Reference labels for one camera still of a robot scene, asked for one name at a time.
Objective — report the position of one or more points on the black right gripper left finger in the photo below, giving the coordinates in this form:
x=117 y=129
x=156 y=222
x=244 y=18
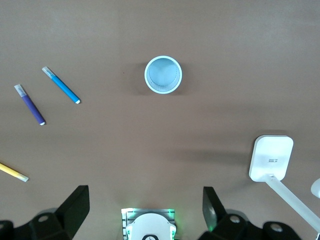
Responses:
x=67 y=220

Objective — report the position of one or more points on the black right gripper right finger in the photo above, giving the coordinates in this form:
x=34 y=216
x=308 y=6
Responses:
x=217 y=222

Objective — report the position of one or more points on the blue marker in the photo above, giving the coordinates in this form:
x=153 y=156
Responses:
x=62 y=86

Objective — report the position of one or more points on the yellow marker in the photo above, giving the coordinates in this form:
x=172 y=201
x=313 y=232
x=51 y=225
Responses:
x=10 y=170

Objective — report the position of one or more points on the brown table cover sheet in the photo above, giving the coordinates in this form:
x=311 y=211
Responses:
x=160 y=150

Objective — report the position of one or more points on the purple marker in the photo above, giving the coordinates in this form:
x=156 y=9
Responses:
x=31 y=106

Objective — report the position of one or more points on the light blue cup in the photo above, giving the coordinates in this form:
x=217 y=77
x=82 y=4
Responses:
x=162 y=75

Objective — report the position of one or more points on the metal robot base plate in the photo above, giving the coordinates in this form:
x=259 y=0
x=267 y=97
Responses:
x=126 y=215

